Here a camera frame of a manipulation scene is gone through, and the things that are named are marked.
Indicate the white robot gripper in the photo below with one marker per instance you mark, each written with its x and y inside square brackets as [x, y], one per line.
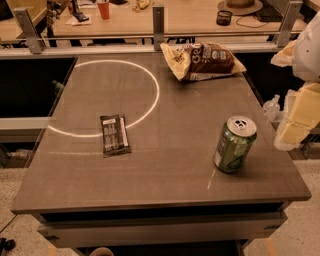
[308, 53]

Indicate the green soda can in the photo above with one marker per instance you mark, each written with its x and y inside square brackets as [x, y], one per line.
[237, 136]

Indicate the black rxbar chocolate wrapper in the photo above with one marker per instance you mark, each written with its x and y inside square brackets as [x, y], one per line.
[114, 133]

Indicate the clear sanitizer bottle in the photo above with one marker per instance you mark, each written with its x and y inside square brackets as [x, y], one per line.
[271, 108]

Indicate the black keyboard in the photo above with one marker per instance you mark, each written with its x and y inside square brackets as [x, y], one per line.
[268, 13]

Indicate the black mesh pen holder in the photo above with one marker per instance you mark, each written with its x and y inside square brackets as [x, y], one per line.
[224, 17]

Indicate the tan hat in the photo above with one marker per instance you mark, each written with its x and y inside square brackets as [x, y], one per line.
[240, 7]

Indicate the brown and cream chip bag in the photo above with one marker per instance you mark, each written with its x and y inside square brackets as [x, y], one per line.
[201, 61]

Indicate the red plastic cup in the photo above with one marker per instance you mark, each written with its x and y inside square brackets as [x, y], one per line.
[103, 6]

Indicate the black stapler on paper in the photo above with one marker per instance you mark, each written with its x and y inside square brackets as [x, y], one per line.
[75, 11]

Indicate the green bottle under table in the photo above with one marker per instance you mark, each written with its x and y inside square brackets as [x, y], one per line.
[58, 88]

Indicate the right metal bracket post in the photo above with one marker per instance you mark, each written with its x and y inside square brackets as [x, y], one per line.
[290, 16]

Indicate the metal bracket post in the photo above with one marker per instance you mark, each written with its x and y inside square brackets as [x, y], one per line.
[290, 16]
[158, 26]
[33, 40]

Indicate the middle metal bracket post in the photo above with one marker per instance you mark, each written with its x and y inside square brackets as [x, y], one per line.
[158, 26]

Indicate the left metal bracket post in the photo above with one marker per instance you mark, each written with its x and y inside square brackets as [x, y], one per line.
[33, 40]

